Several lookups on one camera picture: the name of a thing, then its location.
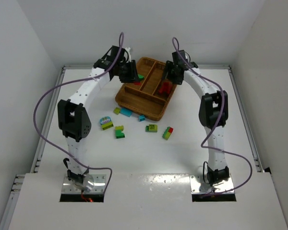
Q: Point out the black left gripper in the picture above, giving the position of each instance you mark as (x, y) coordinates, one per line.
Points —
(130, 74)

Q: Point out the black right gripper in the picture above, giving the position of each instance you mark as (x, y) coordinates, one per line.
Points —
(172, 75)

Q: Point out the red top lego stack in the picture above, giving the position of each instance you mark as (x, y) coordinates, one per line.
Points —
(168, 85)

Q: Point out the cyan lime lego stack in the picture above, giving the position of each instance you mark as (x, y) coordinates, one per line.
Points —
(106, 122)

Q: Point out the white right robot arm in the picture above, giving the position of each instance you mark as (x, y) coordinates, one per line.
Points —
(213, 112)

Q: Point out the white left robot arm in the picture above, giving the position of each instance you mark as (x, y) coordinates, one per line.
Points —
(73, 118)

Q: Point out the green lego in tray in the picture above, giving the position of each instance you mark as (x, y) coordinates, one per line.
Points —
(140, 77)

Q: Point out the brown wicker divided tray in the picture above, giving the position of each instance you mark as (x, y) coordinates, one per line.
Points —
(143, 98)

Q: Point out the long cyan lego brick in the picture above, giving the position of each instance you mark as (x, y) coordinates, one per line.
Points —
(126, 112)

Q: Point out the lime green small lego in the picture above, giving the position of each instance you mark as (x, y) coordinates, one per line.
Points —
(116, 110)

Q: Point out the small cyan lego cube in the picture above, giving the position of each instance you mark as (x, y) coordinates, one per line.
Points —
(141, 118)

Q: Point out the green lime lego pair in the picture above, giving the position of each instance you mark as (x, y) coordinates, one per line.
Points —
(151, 128)

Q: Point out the green yellow notched lego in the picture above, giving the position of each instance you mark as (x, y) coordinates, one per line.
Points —
(119, 132)

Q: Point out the lime red green lego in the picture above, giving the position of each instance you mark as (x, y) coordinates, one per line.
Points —
(167, 133)

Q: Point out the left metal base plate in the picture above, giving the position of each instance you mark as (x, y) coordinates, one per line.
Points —
(93, 184)

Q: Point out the metal base plate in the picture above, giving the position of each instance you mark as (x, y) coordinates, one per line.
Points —
(93, 184)
(199, 187)

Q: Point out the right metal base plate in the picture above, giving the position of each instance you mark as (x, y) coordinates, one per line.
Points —
(199, 187)

